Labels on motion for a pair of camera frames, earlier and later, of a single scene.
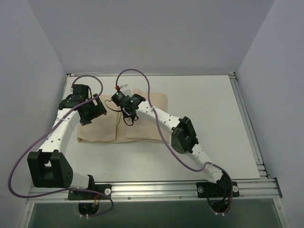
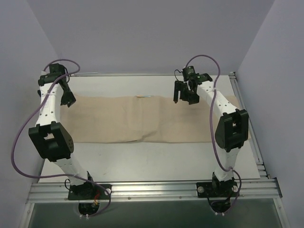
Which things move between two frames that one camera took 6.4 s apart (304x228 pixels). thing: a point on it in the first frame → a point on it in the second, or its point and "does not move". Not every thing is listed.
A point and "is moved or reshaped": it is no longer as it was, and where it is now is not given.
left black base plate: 106,189 does not move
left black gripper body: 92,110 → 66,95
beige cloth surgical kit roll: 111,128 is moved or reshaped
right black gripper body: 128,109 → 184,88
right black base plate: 221,189 does not move
